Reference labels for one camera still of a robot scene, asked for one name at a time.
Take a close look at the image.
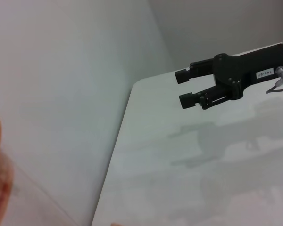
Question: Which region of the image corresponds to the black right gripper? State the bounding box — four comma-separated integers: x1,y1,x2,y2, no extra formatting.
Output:
175,43,283,111

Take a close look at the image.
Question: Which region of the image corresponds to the grey cable connector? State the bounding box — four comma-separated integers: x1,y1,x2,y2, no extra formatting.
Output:
266,66,283,94

